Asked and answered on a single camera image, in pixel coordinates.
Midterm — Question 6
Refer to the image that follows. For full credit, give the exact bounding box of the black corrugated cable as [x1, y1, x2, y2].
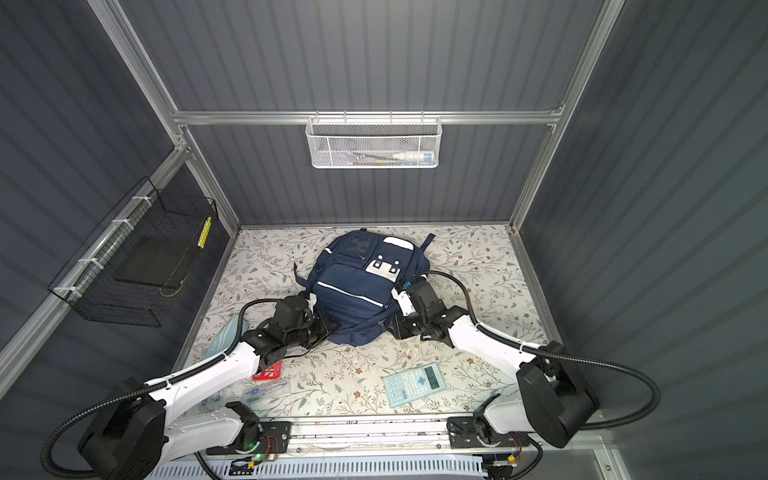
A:
[425, 269, 661, 480]
[39, 298, 289, 480]

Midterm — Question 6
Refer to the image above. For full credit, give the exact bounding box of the white marker in basket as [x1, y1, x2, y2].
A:
[392, 151, 434, 165]

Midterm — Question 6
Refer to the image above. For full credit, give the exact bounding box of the yellow tag on basket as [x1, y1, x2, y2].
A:
[197, 216, 212, 249]

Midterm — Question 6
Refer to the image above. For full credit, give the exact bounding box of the black pad in basket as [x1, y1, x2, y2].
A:
[113, 237, 199, 290]

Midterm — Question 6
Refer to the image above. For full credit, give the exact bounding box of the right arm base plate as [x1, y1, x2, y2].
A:
[446, 416, 530, 450]

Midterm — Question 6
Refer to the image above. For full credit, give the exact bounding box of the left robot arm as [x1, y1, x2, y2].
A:
[78, 295, 332, 479]

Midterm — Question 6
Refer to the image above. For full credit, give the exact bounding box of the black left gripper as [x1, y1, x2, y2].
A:
[286, 309, 342, 351]

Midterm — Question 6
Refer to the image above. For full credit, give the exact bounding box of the white slotted cable duct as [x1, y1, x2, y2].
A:
[146, 458, 490, 480]

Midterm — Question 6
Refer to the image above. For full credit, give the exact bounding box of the black wire side basket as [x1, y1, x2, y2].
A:
[49, 181, 218, 328]

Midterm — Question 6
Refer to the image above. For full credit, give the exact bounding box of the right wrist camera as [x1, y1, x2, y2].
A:
[391, 287, 416, 317]

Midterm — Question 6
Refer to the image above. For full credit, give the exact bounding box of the right black corrugated cable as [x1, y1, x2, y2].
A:
[425, 269, 661, 480]

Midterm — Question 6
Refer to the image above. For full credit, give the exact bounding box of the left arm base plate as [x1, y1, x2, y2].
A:
[205, 421, 293, 456]

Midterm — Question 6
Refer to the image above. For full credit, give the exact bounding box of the white mesh wall basket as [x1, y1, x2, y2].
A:
[305, 116, 443, 170]

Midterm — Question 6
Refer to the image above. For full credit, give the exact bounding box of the aluminium mounting rail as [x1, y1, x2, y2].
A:
[131, 412, 607, 454]

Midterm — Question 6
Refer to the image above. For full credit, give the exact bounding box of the light green calculator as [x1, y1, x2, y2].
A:
[382, 363, 446, 408]

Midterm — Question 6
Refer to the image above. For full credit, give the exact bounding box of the red card pack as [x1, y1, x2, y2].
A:
[252, 360, 283, 382]

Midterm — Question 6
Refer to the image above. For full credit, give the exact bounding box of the clear plastic pen bag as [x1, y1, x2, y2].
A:
[241, 380, 291, 404]

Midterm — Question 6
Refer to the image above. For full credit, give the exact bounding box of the light blue pouch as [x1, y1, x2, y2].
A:
[202, 315, 249, 360]

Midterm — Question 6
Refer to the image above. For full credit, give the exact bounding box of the left black corrugated cable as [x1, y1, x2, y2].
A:
[39, 298, 289, 480]

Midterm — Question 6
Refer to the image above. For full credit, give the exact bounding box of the navy blue student backpack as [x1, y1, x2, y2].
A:
[294, 229, 435, 347]

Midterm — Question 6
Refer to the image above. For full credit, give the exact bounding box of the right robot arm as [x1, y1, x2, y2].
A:
[391, 277, 599, 448]

